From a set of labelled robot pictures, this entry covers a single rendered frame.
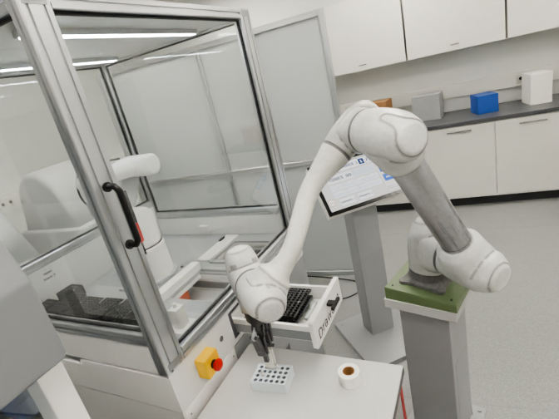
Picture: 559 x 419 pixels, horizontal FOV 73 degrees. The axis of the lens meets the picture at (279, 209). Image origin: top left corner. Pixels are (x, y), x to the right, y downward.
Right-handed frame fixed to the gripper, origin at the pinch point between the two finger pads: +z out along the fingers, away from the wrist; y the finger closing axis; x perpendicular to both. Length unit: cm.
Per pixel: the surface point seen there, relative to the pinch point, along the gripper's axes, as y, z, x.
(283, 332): 10.0, -2.1, -2.3
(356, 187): 107, -21, -18
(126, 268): -21, -48, 22
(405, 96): 383, -31, -38
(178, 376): -18.4, -8.1, 21.6
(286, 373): -1.3, 5.1, -5.5
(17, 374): -64, -56, 1
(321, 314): 14.6, -6.7, -16.2
